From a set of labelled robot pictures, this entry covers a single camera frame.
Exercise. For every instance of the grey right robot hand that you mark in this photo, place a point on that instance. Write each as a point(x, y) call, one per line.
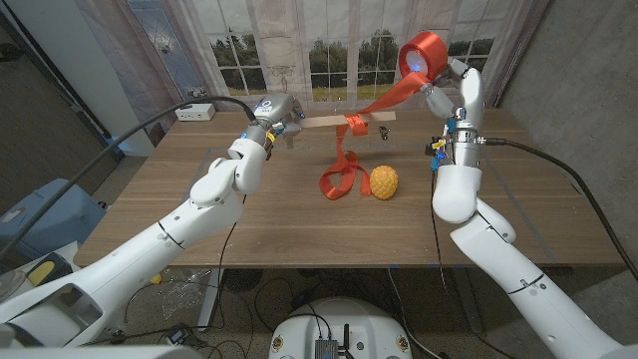
point(468, 100)

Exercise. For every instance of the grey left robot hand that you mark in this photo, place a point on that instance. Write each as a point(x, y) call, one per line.
point(276, 112)

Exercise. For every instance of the orange ribbon with roll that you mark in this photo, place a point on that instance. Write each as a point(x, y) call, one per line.
point(428, 47)

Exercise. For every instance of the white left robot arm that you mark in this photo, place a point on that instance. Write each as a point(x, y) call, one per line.
point(149, 259)

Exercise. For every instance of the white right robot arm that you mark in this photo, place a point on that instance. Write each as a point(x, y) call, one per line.
point(458, 189)

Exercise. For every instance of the yellow toy pineapple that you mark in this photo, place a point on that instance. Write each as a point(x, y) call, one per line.
point(384, 182)

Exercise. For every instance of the printed window backdrop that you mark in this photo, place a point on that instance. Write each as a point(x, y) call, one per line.
point(299, 50)

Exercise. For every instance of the white power box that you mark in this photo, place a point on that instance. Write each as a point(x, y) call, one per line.
point(194, 112)

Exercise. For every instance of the white table leg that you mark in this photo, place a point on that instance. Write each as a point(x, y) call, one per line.
point(209, 299)

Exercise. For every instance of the clear plastic bag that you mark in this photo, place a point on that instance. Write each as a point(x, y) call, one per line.
point(184, 294)

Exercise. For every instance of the small yellow ball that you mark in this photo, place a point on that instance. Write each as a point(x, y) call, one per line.
point(157, 279)

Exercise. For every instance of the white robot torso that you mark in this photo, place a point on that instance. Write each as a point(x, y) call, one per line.
point(344, 319)

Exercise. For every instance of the grey electronics box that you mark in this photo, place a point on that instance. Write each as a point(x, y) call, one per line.
point(326, 350)

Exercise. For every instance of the small black floor device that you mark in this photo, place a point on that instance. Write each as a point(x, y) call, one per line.
point(179, 335)

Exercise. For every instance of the blue plastic bin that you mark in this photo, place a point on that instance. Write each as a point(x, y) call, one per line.
point(50, 214)

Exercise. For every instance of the black and yellow device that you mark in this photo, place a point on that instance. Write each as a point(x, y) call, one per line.
point(45, 271)

